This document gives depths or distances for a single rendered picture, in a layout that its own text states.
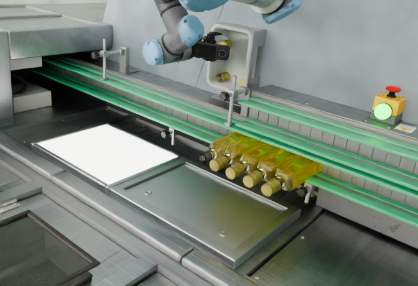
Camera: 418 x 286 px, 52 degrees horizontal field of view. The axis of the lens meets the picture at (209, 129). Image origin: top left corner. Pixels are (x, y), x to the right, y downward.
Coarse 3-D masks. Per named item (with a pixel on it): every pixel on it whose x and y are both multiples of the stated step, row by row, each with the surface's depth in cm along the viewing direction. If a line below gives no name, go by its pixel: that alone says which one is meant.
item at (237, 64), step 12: (216, 24) 149; (228, 36) 156; (240, 36) 153; (252, 36) 142; (240, 48) 154; (216, 60) 157; (228, 60) 158; (240, 60) 155; (216, 72) 159; (228, 72) 160; (240, 72) 156; (216, 84) 156; (228, 84) 157
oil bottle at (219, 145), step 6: (234, 132) 140; (222, 138) 135; (228, 138) 135; (234, 138) 136; (240, 138) 136; (210, 144) 131; (216, 144) 130; (222, 144) 130; (228, 144) 131; (216, 150) 129; (222, 150) 129; (216, 156) 129
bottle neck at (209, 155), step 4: (204, 152) 127; (208, 152) 127; (212, 152) 128; (200, 156) 127; (204, 156) 126; (208, 156) 127; (212, 156) 128; (200, 160) 127; (204, 160) 127; (208, 160) 127
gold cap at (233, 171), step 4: (236, 164) 120; (240, 164) 120; (228, 168) 118; (232, 168) 118; (236, 168) 118; (240, 168) 119; (228, 172) 119; (232, 172) 118; (236, 172) 118; (240, 172) 119; (228, 176) 119; (232, 176) 118; (236, 176) 118
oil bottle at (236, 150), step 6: (246, 138) 135; (252, 138) 136; (234, 144) 130; (240, 144) 130; (246, 144) 131; (252, 144) 131; (258, 144) 133; (228, 150) 127; (234, 150) 126; (240, 150) 126; (246, 150) 128; (234, 156) 126; (240, 156) 126; (234, 162) 126
